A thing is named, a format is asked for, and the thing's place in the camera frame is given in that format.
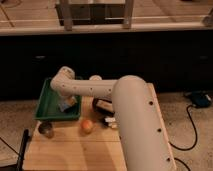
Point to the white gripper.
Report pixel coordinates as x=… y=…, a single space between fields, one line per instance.
x=70 y=99

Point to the blue sponge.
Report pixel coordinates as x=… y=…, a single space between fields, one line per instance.
x=64 y=106

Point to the green plastic tray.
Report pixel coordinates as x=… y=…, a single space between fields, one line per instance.
x=48 y=106

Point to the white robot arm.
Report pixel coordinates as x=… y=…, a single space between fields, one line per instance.
x=142 y=132

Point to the white paper cup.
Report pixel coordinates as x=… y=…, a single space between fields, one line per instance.
x=95 y=78

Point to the small grey metal cup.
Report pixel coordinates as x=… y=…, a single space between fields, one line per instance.
x=46 y=129

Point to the black pole left edge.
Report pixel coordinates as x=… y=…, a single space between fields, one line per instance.
x=24 y=141

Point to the dark blue floor device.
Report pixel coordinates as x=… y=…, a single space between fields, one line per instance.
x=199 y=99

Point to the black handled knife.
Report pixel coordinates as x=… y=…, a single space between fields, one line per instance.
x=108 y=120

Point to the wooden frame in background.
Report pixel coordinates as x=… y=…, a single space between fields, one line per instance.
x=94 y=12

